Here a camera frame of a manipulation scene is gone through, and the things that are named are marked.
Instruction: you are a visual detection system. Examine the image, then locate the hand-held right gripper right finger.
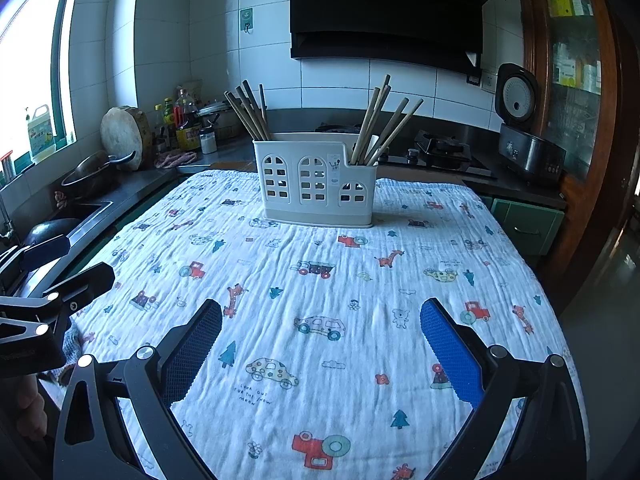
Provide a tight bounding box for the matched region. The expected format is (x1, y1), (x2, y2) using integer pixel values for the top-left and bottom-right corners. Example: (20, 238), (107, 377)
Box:
(420, 298), (587, 480)

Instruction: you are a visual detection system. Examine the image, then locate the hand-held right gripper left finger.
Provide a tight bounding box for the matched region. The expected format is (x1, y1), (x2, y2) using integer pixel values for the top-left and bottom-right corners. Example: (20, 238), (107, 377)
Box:
(54, 299), (222, 480)

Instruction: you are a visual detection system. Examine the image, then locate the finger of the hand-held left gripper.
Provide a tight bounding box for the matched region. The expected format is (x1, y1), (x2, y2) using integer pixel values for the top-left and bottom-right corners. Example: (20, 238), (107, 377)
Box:
(47, 262), (116, 316)
(20, 235), (71, 268)

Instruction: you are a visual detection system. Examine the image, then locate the white plastic utensil holder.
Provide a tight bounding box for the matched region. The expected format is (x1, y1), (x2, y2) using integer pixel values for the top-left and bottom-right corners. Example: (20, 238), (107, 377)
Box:
(252, 132), (377, 228)

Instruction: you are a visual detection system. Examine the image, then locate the bunch of light wooden chopsticks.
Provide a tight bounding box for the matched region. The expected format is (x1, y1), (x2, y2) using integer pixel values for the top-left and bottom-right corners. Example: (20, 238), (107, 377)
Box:
(350, 74), (425, 167)

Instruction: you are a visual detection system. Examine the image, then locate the bunch of dark chopsticks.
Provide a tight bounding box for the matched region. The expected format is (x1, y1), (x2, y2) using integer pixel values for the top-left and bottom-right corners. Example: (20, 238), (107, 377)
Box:
(223, 79), (273, 142)

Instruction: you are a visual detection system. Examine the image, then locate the person's left hand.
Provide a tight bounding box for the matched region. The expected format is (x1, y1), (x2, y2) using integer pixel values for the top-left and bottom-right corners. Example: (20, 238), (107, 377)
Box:
(15, 375), (48, 441)

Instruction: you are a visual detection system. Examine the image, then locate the clear detergent jug blue label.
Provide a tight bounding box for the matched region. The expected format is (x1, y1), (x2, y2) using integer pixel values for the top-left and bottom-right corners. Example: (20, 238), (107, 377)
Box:
(27, 105), (55, 161)

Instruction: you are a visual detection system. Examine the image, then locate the round wooden chopping board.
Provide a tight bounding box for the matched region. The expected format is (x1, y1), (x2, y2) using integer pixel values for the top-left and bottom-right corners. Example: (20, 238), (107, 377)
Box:
(100, 106), (151, 171)

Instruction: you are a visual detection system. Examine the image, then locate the green lower kitchen cabinet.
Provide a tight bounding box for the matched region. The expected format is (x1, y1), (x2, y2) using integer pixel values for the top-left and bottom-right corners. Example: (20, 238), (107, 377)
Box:
(480, 195), (567, 261)

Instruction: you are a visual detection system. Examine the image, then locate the white cartoon printed cloth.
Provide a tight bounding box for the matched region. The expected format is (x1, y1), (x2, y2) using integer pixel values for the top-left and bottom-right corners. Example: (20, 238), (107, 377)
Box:
(65, 170), (588, 480)

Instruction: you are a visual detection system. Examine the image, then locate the pink rag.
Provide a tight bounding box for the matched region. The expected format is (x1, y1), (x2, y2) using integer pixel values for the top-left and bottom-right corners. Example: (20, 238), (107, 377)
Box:
(154, 150), (198, 169)

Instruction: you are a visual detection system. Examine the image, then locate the dark sauce bottle yellow label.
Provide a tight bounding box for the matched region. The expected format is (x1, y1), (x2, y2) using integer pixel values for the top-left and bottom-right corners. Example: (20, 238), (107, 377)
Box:
(175, 89), (202, 152)

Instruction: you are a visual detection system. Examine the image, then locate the black gas stove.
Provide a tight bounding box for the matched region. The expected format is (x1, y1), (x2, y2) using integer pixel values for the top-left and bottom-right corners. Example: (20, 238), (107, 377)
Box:
(315, 122), (496, 178)

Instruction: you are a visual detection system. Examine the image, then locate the window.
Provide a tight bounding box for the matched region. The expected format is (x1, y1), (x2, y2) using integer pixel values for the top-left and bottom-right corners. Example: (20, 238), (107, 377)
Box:
(0, 0), (81, 171)

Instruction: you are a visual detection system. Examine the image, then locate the black rice cooker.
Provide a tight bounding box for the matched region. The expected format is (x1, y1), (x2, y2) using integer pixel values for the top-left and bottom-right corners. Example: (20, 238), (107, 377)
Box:
(495, 62), (567, 188)

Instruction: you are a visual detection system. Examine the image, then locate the steel pressure cooker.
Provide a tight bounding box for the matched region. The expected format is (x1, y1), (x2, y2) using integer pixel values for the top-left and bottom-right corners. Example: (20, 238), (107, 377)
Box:
(197, 101), (241, 138)

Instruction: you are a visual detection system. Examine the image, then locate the wooden glass door cabinet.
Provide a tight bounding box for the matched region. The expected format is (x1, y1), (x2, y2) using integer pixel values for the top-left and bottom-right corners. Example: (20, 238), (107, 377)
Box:
(512, 0), (640, 311)

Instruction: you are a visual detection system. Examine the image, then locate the black range hood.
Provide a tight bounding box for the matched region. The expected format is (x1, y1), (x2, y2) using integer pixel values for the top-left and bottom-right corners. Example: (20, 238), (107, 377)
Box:
(275, 0), (506, 68)

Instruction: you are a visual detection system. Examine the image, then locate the steel wok with black handle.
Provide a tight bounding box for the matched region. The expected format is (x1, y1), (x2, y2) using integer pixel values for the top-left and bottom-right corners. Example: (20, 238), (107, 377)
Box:
(61, 150), (137, 198)

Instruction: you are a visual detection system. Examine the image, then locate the wall power socket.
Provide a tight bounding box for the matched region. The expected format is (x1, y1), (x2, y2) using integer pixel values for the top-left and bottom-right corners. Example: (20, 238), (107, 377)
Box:
(466, 71), (497, 92)

